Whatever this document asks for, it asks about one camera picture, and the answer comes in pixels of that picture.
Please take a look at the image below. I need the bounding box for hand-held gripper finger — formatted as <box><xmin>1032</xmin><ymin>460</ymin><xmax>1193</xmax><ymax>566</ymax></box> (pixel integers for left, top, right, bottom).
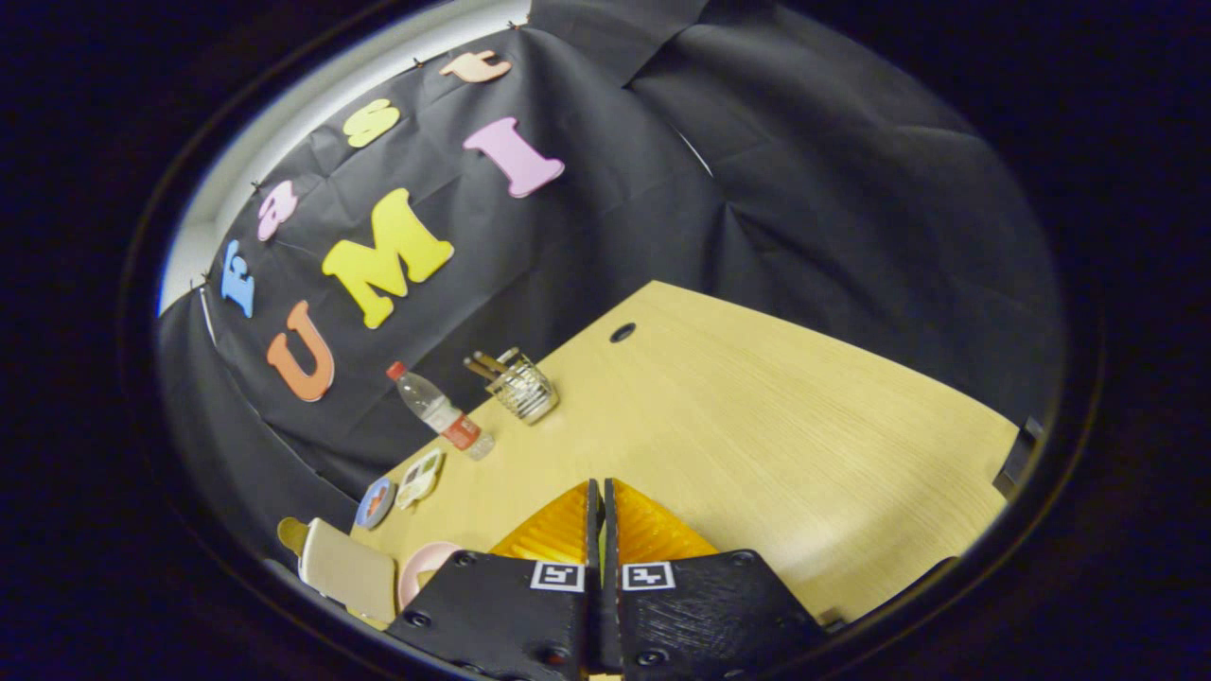
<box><xmin>386</xmin><ymin>479</ymin><xmax>604</xmax><ymax>681</ymax></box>
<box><xmin>604</xmin><ymin>479</ymin><xmax>829</xmax><ymax>681</ymax></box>

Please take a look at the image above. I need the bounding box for pink round plate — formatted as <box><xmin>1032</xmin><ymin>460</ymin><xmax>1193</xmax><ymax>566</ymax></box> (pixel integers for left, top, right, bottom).
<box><xmin>397</xmin><ymin>541</ymin><xmax>465</xmax><ymax>611</ymax></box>

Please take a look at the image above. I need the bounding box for white divided seasoning dish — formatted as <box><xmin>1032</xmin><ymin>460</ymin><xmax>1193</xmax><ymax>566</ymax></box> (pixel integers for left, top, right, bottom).
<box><xmin>395</xmin><ymin>448</ymin><xmax>446</xmax><ymax>511</ymax></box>

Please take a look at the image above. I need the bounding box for clear red-capped water bottle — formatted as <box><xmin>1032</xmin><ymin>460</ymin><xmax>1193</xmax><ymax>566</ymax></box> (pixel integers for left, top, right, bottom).
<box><xmin>386</xmin><ymin>361</ymin><xmax>496</xmax><ymax>462</ymax></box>

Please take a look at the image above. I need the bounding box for small blue plate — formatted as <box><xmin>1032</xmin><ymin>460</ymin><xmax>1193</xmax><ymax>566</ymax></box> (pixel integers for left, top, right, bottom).
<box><xmin>355</xmin><ymin>477</ymin><xmax>396</xmax><ymax>531</ymax></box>

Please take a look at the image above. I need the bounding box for white toaster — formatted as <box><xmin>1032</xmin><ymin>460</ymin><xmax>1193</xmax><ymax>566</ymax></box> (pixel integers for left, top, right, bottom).
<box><xmin>299</xmin><ymin>518</ymin><xmax>398</xmax><ymax>625</ymax></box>

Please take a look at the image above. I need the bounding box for small dark block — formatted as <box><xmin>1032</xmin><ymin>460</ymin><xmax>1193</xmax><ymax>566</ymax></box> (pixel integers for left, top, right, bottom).
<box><xmin>993</xmin><ymin>416</ymin><xmax>1044</xmax><ymax>498</ymax></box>

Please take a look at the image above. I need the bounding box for metal wire utensil holder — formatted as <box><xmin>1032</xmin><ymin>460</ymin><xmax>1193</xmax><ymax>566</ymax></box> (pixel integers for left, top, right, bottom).
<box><xmin>487</xmin><ymin>355</ymin><xmax>560</xmax><ymax>426</ymax></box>

